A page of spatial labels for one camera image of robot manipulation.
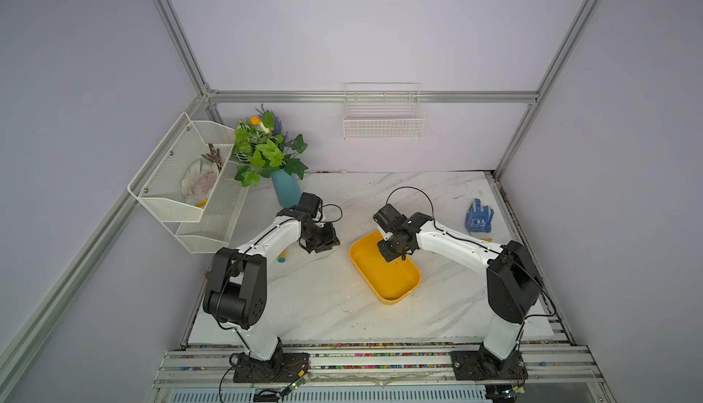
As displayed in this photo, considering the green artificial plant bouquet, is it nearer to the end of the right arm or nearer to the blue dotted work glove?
the end of the right arm

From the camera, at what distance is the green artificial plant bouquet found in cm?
80

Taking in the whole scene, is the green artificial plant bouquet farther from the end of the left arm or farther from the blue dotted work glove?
the blue dotted work glove

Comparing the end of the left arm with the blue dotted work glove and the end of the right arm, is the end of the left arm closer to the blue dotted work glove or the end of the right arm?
the end of the right arm
